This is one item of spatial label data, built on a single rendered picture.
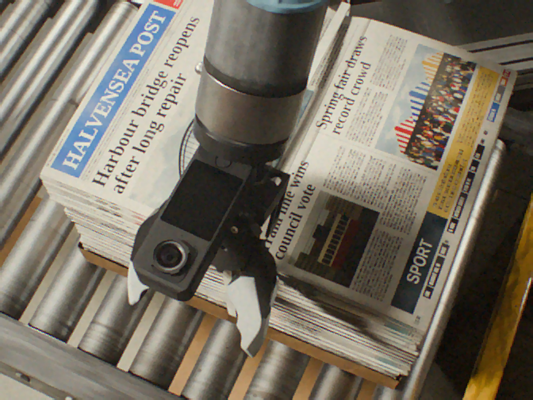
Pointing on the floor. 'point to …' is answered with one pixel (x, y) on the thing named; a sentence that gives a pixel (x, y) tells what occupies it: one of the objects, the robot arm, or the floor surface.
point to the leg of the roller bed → (492, 236)
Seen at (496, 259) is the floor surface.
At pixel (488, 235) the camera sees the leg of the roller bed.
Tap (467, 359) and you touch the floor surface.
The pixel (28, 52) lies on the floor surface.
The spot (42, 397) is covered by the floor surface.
